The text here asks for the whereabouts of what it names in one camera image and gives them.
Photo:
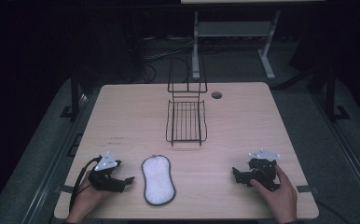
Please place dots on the grey table edge bracket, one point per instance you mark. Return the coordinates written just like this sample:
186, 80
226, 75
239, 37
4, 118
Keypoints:
305, 188
64, 189

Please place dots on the white metal stand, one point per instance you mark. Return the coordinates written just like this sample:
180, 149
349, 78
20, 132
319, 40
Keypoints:
231, 29

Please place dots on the person's right hand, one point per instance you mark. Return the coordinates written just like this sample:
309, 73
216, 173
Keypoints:
282, 197

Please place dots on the person's left hand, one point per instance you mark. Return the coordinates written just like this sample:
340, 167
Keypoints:
85, 199

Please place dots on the metal floor rail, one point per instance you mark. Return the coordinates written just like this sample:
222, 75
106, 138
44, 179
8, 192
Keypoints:
55, 165
346, 155

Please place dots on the black metal stand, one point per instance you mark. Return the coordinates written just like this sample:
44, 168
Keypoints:
331, 93
74, 96

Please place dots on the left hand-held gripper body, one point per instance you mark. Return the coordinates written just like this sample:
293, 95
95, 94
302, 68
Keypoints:
102, 180

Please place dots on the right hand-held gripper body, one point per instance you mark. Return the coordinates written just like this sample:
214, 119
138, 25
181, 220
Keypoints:
262, 172

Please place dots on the white cleaning pad grey edge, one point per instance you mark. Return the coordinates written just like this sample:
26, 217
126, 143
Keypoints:
158, 182

